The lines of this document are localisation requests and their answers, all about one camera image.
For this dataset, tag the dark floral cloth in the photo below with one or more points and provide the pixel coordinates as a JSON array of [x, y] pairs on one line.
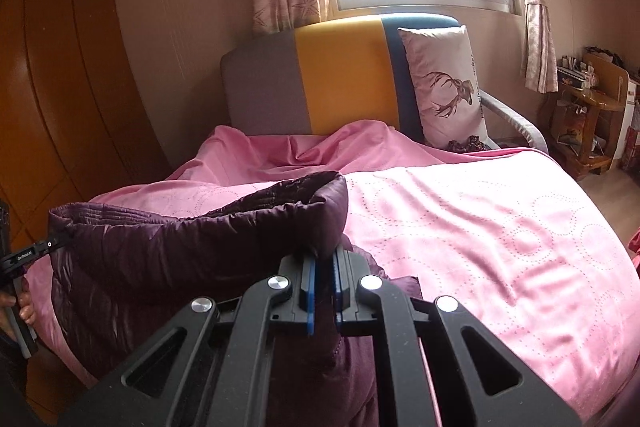
[[467, 144]]

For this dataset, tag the cluttered wooden desk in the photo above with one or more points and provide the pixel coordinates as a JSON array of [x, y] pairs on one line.
[[595, 107]]

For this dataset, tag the pink bed sheet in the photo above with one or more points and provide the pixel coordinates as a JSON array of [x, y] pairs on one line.
[[475, 232]]

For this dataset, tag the person's left hand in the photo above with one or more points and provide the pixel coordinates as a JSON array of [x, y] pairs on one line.
[[27, 316]]

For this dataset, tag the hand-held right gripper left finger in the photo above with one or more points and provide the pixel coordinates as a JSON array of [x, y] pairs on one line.
[[311, 302]]

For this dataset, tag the grey padded bed rail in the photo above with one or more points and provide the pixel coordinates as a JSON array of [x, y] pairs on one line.
[[515, 119]]

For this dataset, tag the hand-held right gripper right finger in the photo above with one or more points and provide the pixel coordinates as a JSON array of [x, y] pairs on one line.
[[340, 292]]

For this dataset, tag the grey yellow blue headboard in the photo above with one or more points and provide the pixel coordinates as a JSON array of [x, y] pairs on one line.
[[340, 77]]

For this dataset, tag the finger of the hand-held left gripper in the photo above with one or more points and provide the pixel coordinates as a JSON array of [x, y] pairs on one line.
[[50, 244]]

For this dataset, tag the wooden wardrobe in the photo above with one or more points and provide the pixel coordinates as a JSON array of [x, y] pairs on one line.
[[65, 82]]

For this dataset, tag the white deer print pillow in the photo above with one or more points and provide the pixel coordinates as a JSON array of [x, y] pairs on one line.
[[445, 92]]

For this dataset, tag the purple quilted down jacket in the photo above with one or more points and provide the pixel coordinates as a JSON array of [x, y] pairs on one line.
[[175, 257]]

